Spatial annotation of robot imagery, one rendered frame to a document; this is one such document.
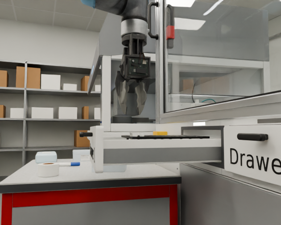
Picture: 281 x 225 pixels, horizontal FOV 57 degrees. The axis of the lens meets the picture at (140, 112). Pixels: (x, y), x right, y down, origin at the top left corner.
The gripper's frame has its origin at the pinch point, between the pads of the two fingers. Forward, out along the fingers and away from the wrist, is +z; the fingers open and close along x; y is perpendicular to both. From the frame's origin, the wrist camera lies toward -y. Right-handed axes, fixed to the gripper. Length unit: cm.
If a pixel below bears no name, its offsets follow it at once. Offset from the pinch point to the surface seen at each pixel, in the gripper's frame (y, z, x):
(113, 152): 9.7, 11.2, -6.3
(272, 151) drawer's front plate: 30.3, 9.4, 21.1
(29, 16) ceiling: -382, -184, -104
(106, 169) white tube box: -26.5, 20.3, -4.1
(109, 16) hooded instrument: -82, -64, 1
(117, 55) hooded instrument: -83, -40, 7
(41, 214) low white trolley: -14.3, 31.8, -24.9
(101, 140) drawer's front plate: 11.4, 8.2, -9.2
